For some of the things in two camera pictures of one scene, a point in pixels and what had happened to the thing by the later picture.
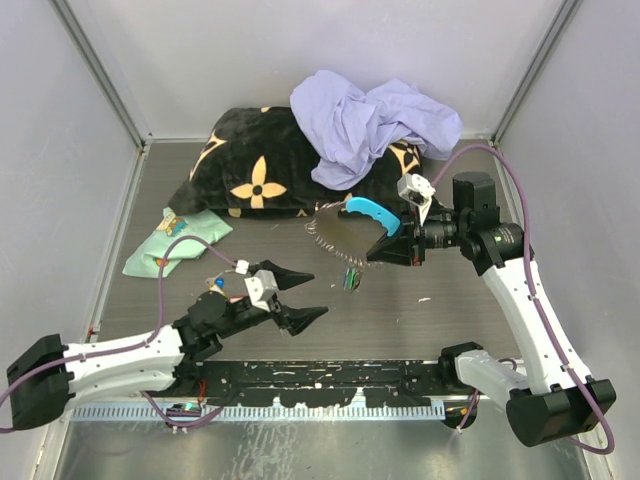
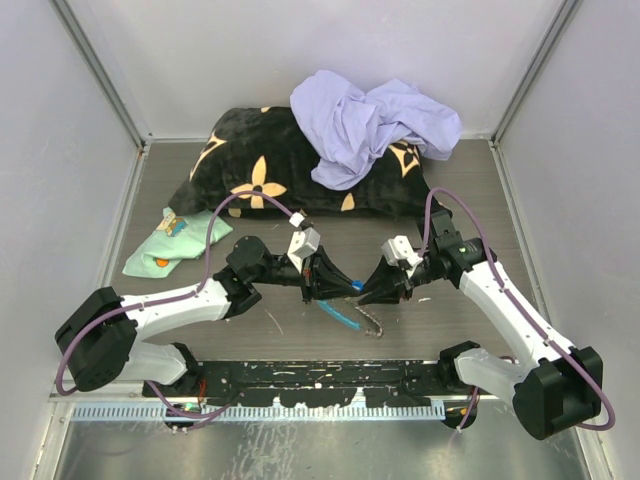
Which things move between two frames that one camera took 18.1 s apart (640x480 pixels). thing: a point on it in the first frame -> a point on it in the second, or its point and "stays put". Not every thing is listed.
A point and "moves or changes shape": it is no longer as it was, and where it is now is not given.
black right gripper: [406, 244] -> [389, 284]
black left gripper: [294, 319] -> [323, 278]
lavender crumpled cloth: [353, 132] stays put
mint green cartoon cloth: [147, 262] stays put
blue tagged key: [216, 284] moves or changes shape
